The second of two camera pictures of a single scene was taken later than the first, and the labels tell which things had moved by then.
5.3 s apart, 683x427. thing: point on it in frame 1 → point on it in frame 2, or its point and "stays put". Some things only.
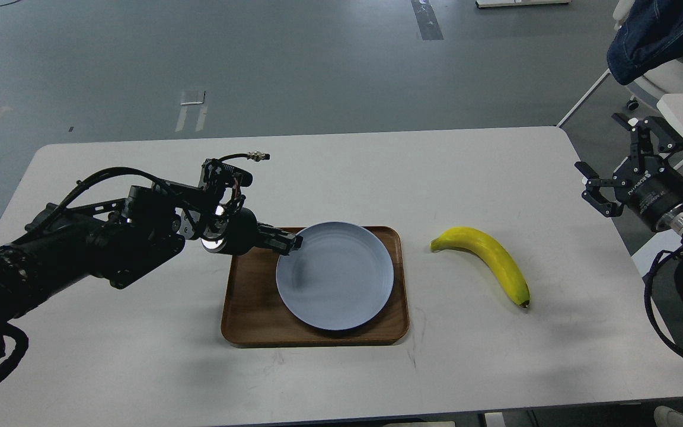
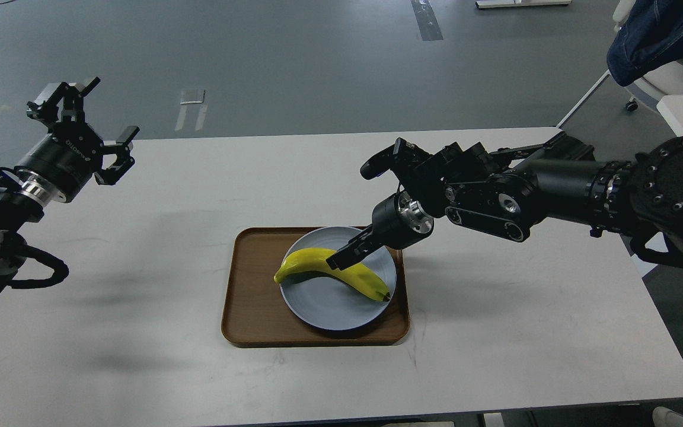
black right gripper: x=664 y=197 → x=398 y=221
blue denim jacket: x=661 y=32 stays put
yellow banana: x=478 y=241 → x=313 y=261
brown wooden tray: x=254 y=314 stays put
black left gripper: x=237 y=235 → x=62 y=165
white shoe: x=664 y=416 stays put
